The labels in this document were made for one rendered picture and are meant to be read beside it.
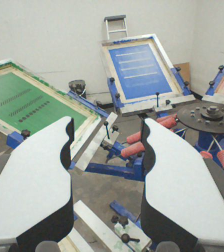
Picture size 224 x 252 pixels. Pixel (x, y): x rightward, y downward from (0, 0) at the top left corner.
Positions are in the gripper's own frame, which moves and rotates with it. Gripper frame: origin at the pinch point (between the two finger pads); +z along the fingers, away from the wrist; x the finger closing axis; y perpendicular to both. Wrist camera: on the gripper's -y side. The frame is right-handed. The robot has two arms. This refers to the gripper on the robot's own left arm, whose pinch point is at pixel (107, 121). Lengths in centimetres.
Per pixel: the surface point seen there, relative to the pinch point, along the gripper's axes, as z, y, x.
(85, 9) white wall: 386, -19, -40
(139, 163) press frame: 71, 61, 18
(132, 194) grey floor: 144, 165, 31
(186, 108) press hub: 77, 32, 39
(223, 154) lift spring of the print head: 48, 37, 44
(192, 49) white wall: 427, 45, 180
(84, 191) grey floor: 154, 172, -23
